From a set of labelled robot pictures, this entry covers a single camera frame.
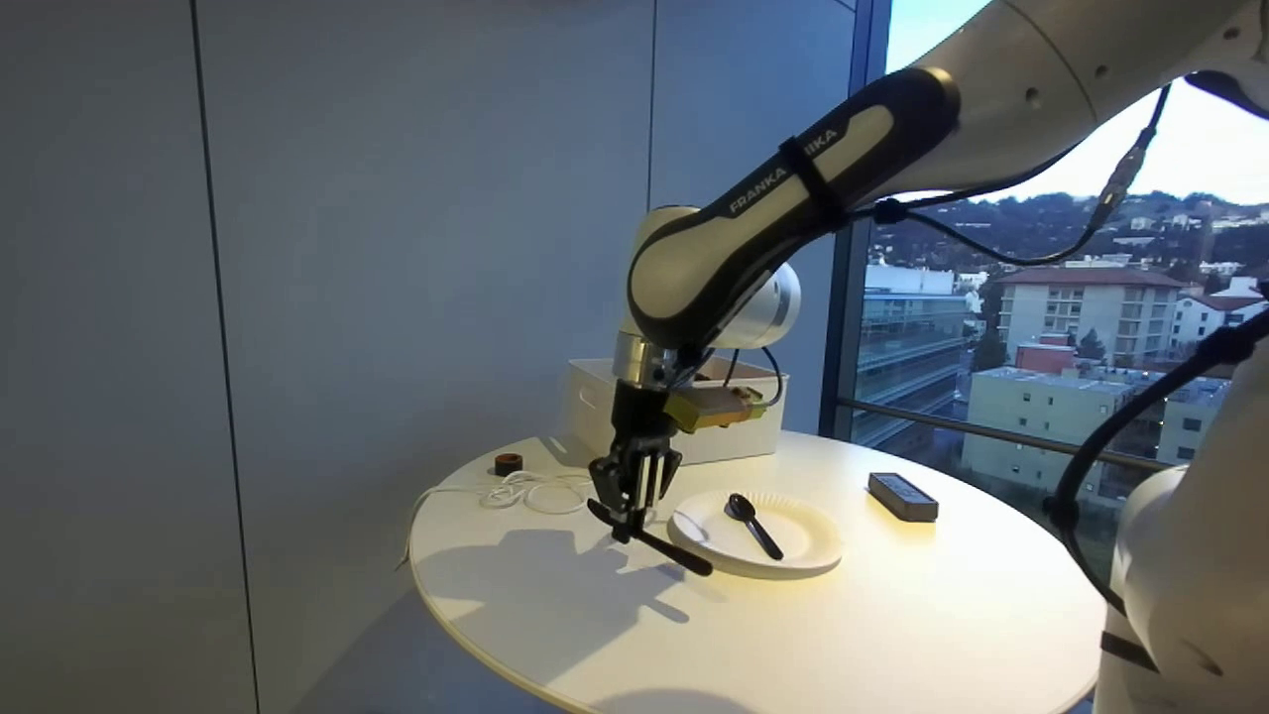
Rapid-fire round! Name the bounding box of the white paper plate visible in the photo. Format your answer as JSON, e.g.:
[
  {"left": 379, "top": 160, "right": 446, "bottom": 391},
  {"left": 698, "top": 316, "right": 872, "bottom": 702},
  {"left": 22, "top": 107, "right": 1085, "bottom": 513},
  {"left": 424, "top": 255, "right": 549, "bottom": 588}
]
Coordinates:
[{"left": 671, "top": 492, "right": 844, "bottom": 579}]

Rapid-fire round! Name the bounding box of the black plastic spoon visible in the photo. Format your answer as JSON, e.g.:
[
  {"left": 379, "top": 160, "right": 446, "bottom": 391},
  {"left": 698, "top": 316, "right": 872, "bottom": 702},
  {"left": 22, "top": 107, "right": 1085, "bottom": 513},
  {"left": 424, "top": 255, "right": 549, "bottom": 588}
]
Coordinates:
[{"left": 725, "top": 492, "right": 785, "bottom": 559}]

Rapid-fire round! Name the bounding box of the thin white cable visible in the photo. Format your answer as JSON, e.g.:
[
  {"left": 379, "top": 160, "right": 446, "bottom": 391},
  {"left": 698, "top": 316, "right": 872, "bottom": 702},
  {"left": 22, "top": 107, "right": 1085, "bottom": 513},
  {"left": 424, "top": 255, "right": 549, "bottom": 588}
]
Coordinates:
[{"left": 446, "top": 468, "right": 592, "bottom": 518}]

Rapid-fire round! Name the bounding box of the black rectangular block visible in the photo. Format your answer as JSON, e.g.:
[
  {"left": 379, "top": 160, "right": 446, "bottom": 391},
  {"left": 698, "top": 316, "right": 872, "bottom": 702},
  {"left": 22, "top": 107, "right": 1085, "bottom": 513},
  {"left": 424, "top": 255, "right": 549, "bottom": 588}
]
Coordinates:
[{"left": 868, "top": 473, "right": 941, "bottom": 522}]

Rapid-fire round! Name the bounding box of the small black round object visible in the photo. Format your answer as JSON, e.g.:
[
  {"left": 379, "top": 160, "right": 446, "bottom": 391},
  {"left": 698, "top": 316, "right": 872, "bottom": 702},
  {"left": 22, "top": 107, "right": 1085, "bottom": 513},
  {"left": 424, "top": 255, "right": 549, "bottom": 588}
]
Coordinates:
[{"left": 491, "top": 453, "right": 524, "bottom": 475}]

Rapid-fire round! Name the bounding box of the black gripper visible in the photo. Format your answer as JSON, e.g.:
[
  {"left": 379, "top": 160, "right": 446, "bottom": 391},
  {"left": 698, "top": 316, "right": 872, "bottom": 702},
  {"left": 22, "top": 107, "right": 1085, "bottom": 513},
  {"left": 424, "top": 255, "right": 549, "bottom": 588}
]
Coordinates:
[{"left": 585, "top": 381, "right": 680, "bottom": 517}]

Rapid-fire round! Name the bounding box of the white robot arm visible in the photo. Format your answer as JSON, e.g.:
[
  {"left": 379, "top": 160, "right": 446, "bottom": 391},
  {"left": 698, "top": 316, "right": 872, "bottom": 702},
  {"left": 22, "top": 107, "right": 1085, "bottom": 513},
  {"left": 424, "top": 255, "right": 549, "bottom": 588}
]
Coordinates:
[{"left": 592, "top": 0, "right": 1265, "bottom": 522}]

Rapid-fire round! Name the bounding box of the white round table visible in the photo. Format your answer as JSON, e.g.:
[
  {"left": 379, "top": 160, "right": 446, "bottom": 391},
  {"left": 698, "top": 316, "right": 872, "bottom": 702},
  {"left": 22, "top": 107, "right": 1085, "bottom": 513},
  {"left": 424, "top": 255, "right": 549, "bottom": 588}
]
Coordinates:
[{"left": 408, "top": 432, "right": 1102, "bottom": 714}]

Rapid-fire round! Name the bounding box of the white storage box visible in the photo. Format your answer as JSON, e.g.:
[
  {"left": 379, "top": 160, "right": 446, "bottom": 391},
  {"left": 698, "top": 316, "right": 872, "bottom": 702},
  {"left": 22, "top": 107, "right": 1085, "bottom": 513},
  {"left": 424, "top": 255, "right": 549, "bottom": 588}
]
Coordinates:
[{"left": 561, "top": 357, "right": 785, "bottom": 465}]

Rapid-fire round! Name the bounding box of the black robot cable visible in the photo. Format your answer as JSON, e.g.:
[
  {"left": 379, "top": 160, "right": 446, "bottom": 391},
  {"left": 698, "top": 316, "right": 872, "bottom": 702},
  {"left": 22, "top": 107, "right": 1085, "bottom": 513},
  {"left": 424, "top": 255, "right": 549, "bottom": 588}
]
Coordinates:
[{"left": 868, "top": 77, "right": 1180, "bottom": 271}]

